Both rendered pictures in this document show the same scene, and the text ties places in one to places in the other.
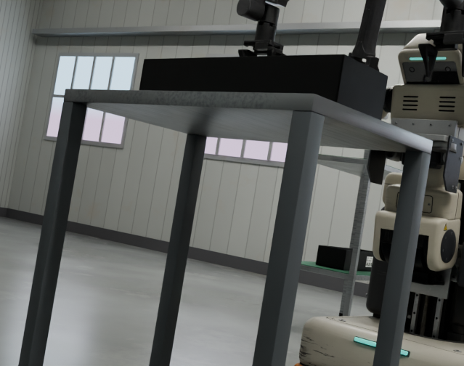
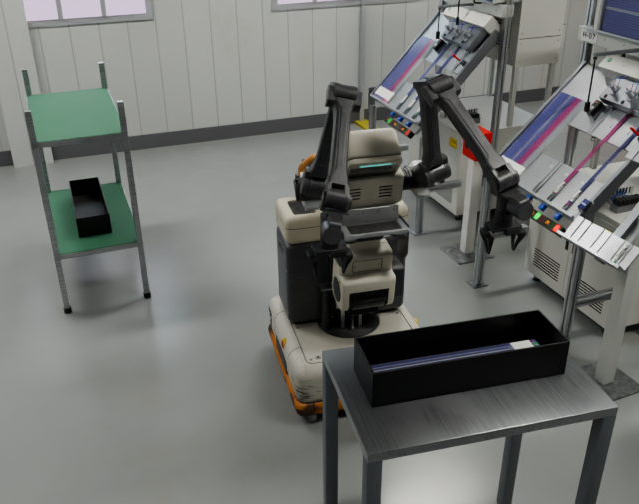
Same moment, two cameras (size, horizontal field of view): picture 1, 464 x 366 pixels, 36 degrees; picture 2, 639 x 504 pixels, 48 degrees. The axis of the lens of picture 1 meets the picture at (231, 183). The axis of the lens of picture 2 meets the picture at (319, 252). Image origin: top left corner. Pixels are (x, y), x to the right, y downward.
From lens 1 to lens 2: 2.37 m
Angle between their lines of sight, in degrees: 61
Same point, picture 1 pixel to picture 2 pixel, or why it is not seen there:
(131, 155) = not seen: outside the picture
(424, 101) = (366, 191)
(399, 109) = not seen: hidden behind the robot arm
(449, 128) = (394, 211)
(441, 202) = (388, 260)
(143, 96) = (470, 439)
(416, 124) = (366, 212)
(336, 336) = not seen: hidden behind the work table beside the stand
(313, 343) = (314, 388)
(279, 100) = (594, 415)
